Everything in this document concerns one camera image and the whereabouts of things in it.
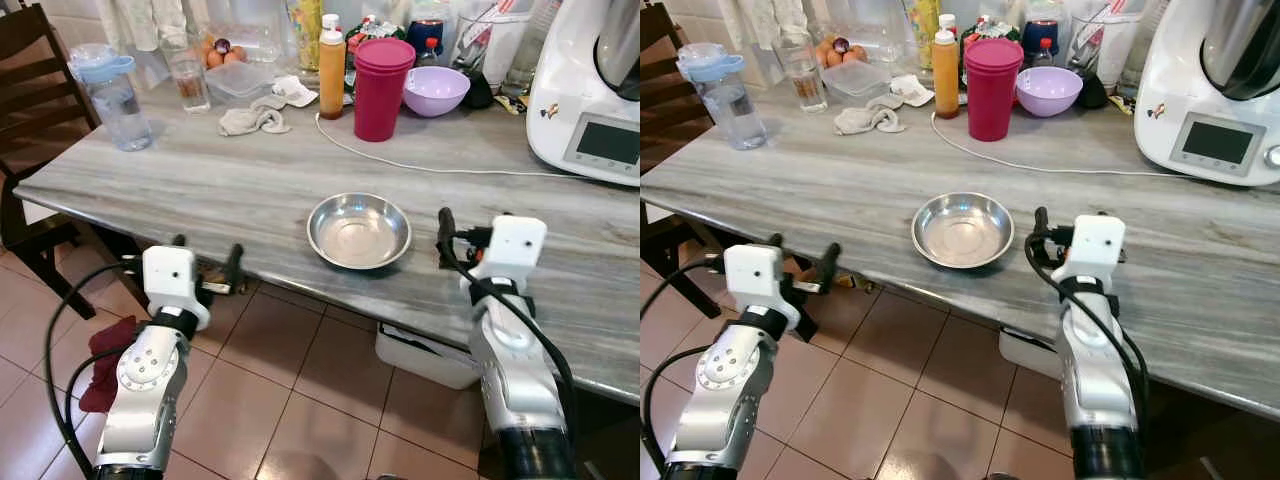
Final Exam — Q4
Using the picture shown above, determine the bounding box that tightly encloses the round stainless steel bowl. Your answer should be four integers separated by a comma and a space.
911, 192, 1015, 269
306, 192, 412, 271

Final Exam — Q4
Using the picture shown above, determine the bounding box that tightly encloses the white plastic box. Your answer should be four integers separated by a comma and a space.
375, 322, 483, 391
998, 325, 1063, 381

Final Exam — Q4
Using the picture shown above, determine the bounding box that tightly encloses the dark red cloth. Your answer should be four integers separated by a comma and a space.
78, 316, 141, 414

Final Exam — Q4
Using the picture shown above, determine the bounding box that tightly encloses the purple plastic bowl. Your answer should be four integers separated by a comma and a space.
1015, 66, 1084, 118
402, 66, 471, 118

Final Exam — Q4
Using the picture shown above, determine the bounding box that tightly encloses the crumpled grey cloth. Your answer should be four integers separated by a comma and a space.
218, 95, 293, 137
833, 95, 906, 136

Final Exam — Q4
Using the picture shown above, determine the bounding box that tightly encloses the clear blue-lidded water bottle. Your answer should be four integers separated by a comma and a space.
68, 43, 153, 153
677, 43, 767, 152

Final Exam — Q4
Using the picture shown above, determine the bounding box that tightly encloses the magenta lidded plastic tumbler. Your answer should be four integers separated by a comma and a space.
353, 38, 416, 143
964, 38, 1025, 143

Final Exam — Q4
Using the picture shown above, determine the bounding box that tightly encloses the clear drinking glass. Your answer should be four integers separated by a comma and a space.
160, 35, 212, 114
775, 35, 828, 113

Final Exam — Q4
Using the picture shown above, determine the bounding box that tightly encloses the clear lidded plastic container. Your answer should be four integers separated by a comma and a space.
822, 62, 893, 106
205, 62, 276, 106

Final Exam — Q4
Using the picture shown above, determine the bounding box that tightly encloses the white kitchen cooking machine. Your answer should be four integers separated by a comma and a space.
526, 0, 641, 187
1134, 0, 1280, 191

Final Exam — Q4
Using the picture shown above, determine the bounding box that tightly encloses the orange sauce squeeze bottle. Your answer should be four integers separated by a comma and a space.
931, 27, 960, 120
318, 27, 347, 121

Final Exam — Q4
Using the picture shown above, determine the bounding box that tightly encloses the dark wooden chair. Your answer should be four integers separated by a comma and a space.
640, 0, 723, 321
0, 0, 141, 321

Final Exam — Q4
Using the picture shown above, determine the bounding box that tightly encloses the crumpled white tissue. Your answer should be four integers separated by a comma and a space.
890, 75, 936, 107
272, 75, 319, 107

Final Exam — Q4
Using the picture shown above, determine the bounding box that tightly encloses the clear plastic jug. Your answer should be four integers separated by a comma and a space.
450, 0, 531, 86
1065, 0, 1141, 86

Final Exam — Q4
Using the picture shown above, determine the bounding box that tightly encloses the dark blue jar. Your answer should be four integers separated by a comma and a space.
1022, 18, 1063, 56
407, 18, 446, 56

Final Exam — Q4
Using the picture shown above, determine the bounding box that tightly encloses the green printed packet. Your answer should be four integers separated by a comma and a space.
960, 16, 1021, 43
345, 16, 406, 46

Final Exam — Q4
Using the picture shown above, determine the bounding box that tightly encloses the pale hanging cloth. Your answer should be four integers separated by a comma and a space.
715, 0, 801, 51
100, 0, 211, 56

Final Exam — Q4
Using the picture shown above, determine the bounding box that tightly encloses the yellow printed packet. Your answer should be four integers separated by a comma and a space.
903, 0, 941, 71
287, 0, 323, 71

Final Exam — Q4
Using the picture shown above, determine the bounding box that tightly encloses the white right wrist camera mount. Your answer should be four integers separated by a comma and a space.
480, 215, 548, 291
1066, 213, 1127, 289

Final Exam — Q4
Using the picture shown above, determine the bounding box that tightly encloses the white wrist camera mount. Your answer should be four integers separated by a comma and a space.
142, 246, 211, 331
1066, 213, 1127, 289
724, 245, 796, 331
480, 215, 548, 291

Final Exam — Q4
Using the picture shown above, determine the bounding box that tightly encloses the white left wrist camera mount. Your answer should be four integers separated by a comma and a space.
142, 246, 211, 331
724, 245, 796, 331

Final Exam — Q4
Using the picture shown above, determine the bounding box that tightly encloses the thin white power cable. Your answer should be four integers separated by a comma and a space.
930, 112, 1171, 179
315, 112, 561, 181

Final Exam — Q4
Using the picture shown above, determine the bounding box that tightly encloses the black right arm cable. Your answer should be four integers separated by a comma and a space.
437, 235, 579, 441
1025, 232, 1151, 431

